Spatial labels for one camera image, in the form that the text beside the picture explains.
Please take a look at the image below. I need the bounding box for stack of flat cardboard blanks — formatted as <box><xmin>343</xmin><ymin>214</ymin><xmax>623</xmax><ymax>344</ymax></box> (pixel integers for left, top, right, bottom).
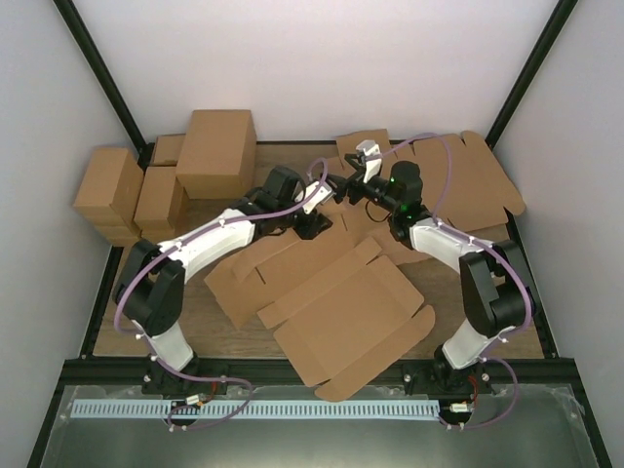
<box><xmin>319</xmin><ymin>129</ymin><xmax>526</xmax><ymax>265</ymax></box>

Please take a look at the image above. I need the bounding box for large folded cardboard box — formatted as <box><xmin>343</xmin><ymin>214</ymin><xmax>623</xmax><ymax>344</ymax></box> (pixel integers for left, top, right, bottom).
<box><xmin>176</xmin><ymin>109</ymin><xmax>256</xmax><ymax>200</ymax></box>

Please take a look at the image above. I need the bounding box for black aluminium frame rail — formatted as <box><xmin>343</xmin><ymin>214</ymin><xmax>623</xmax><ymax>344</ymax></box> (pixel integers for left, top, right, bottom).
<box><xmin>59</xmin><ymin>353</ymin><xmax>579</xmax><ymax>401</ymax></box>

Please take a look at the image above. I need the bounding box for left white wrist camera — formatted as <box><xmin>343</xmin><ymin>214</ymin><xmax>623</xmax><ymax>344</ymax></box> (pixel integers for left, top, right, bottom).
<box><xmin>295</xmin><ymin>180</ymin><xmax>334</xmax><ymax>215</ymax></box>

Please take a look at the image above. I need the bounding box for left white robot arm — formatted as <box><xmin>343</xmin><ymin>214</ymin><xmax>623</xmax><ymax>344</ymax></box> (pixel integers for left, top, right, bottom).
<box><xmin>112</xmin><ymin>158</ymin><xmax>335</xmax><ymax>394</ymax></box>

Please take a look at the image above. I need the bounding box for rear small cardboard box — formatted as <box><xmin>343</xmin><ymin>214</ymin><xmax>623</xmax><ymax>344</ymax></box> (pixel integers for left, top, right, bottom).
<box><xmin>150</xmin><ymin>134</ymin><xmax>185</xmax><ymax>167</ymax></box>

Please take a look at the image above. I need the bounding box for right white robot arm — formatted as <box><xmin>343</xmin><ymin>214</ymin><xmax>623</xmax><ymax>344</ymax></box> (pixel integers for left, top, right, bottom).
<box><xmin>326</xmin><ymin>153</ymin><xmax>542</xmax><ymax>393</ymax></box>

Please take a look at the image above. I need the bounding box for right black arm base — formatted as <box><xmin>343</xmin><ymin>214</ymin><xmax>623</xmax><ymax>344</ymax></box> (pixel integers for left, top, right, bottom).
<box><xmin>401</xmin><ymin>360</ymin><xmax>491</xmax><ymax>399</ymax></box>

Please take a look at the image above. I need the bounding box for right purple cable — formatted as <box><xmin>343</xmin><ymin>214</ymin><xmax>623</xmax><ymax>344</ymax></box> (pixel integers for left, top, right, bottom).
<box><xmin>374</xmin><ymin>134</ymin><xmax>532</xmax><ymax>432</ymax></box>

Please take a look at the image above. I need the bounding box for light blue slotted cable duct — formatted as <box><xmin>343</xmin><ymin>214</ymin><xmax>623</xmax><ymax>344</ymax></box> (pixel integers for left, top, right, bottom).
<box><xmin>69</xmin><ymin>399</ymin><xmax>440</xmax><ymax>421</ymax></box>

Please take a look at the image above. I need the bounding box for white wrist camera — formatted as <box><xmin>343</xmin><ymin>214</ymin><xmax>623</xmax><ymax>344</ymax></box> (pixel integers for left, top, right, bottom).
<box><xmin>295</xmin><ymin>180</ymin><xmax>334</xmax><ymax>215</ymax></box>
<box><xmin>356</xmin><ymin>139</ymin><xmax>382</xmax><ymax>183</ymax></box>

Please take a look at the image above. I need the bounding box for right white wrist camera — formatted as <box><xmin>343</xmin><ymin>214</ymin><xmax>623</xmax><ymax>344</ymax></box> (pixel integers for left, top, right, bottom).
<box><xmin>356</xmin><ymin>139</ymin><xmax>382</xmax><ymax>183</ymax></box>

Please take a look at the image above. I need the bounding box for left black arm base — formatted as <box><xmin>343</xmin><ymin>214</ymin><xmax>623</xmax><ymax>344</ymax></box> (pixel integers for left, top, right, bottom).
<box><xmin>142</xmin><ymin>356</ymin><xmax>228</xmax><ymax>399</ymax></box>

